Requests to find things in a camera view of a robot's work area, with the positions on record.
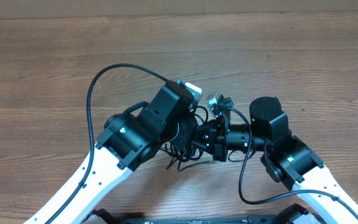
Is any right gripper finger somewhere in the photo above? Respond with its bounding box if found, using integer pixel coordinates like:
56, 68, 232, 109
194, 121, 218, 145
191, 140, 213, 155

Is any black USB cable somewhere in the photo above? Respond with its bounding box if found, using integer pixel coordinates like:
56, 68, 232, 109
160, 105, 214, 172

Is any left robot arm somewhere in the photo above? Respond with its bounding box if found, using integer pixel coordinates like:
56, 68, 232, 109
27, 80, 202, 223

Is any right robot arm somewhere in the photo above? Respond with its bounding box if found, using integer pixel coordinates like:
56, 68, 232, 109
191, 95, 358, 223

